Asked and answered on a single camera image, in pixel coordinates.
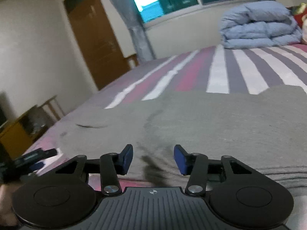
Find brown wooden door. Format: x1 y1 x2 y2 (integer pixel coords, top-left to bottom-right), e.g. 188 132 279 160
63 0 131 91

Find wooden chair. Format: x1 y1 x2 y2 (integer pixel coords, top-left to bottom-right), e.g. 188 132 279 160
124 53 140 69
39 95 66 122

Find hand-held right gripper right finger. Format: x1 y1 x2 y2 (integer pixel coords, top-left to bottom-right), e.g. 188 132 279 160
174 144 253 196

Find wooden cabinet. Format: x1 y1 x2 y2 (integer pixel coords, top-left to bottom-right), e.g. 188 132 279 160
0 105 54 159

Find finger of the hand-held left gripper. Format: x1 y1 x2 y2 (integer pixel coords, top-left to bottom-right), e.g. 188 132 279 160
29 162 46 173
14 148 58 168

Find folded pale pink blanket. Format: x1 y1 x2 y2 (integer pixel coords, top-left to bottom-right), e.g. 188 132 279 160
300 19 307 45

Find striped pink bed sheet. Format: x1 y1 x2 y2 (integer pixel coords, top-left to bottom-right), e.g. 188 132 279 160
23 43 307 193

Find grey pants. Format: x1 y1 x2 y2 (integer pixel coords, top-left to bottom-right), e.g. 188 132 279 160
57 85 307 198

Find folded light blue duvet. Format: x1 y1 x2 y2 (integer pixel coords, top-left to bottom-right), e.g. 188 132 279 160
219 0 303 50

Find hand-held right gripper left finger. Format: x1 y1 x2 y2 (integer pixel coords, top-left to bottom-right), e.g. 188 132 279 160
56 144 134 196

